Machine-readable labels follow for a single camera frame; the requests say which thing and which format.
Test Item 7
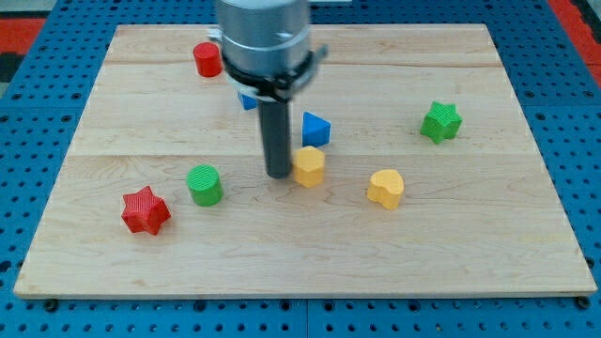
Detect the yellow heart block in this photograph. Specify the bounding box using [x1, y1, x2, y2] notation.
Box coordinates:
[366, 169, 405, 210]

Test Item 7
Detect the wooden board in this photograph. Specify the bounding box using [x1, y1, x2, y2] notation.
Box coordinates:
[14, 24, 597, 300]

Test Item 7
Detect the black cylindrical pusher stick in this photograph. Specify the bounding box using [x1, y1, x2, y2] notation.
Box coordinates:
[257, 100, 292, 179]

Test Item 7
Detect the green cylinder block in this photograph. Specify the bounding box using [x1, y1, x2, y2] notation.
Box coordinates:
[186, 164, 223, 207]

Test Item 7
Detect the blue cube block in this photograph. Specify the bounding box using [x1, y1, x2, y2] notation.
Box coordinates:
[238, 92, 257, 111]

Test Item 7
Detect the red star block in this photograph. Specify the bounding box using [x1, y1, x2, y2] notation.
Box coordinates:
[121, 186, 171, 236]

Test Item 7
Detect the blue triangle block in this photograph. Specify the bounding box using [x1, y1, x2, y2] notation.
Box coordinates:
[301, 112, 331, 147]

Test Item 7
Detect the yellow hexagon block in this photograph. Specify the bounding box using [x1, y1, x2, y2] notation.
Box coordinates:
[293, 146, 325, 188]

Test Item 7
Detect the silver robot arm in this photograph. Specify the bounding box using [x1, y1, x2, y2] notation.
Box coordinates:
[214, 0, 311, 76]

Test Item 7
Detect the green star block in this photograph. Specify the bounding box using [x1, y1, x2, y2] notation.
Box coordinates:
[420, 101, 463, 145]

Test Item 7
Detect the red cylinder block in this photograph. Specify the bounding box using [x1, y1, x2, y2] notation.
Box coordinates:
[193, 42, 223, 77]

